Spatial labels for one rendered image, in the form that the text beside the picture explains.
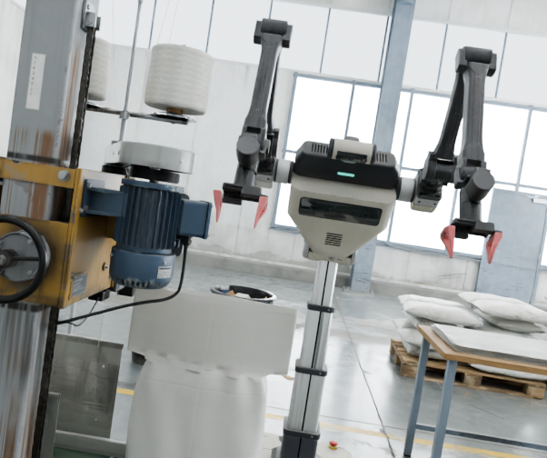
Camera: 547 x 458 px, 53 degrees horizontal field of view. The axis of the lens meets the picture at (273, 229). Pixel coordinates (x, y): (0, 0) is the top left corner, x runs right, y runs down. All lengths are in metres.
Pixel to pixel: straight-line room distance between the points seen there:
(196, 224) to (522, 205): 9.18
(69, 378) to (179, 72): 1.24
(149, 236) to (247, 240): 8.42
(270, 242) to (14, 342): 8.46
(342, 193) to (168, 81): 0.81
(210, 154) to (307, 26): 2.74
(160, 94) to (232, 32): 8.74
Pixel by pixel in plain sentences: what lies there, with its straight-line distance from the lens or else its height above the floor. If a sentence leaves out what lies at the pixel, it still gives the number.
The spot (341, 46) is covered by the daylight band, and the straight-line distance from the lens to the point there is 10.05.
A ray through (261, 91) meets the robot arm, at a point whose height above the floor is 1.63.
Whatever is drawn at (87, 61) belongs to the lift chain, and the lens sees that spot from 1.36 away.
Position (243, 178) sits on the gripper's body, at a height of 1.38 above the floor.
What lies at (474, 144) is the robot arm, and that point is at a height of 1.56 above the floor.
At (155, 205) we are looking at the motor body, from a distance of 1.30.
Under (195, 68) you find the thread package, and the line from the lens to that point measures 1.47.
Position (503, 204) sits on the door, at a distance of 10.18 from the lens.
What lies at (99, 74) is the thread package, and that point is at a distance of 1.56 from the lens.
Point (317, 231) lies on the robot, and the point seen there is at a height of 1.24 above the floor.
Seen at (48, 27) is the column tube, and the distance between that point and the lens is 1.36.
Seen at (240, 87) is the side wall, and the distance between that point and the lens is 9.90.
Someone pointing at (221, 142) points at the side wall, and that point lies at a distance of 9.80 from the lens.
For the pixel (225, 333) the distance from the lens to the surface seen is 1.66.
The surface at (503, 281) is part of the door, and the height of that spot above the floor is 0.55.
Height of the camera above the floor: 1.33
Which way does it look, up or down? 3 degrees down
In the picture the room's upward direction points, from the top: 9 degrees clockwise
